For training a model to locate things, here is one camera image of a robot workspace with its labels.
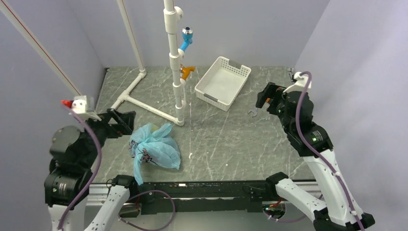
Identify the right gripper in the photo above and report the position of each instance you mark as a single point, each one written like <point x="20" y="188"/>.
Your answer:
<point x="272" y="91"/>

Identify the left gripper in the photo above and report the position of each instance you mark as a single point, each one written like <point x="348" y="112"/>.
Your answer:
<point x="125" y="120"/>

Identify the light blue plastic bag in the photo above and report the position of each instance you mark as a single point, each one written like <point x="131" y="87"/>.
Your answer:
<point x="157" y="148"/>

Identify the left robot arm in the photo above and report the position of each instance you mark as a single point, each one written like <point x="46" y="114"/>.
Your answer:
<point x="77" y="156"/>

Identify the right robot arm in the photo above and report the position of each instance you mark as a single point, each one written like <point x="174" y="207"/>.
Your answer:
<point x="336" y="210"/>

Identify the yellow fake fruit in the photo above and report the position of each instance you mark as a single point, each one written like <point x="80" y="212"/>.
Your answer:
<point x="154" y="128"/>

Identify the silver wrench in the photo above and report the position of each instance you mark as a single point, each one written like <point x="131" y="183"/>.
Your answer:
<point x="253" y="112"/>

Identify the white plastic basket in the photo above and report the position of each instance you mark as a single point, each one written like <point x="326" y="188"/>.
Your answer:
<point x="222" y="83"/>

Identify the orange pipe fitting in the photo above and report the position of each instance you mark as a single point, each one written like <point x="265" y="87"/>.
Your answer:
<point x="186" y="71"/>

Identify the blue pipe fitting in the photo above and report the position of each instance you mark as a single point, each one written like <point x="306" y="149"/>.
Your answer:
<point x="187" y="35"/>

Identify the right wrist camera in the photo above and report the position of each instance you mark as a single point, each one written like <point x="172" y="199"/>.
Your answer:
<point x="302" y="81"/>

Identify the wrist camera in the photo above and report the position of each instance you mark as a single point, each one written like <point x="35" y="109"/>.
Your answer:
<point x="80" y="104"/>
<point x="302" y="81"/>

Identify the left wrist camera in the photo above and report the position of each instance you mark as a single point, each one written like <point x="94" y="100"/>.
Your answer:
<point x="80" y="104"/>

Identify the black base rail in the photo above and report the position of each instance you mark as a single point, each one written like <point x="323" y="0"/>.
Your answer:
<point x="199" y="196"/>

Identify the white PVC pipe frame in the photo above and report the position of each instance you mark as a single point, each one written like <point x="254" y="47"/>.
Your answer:
<point x="104" y="31"/>

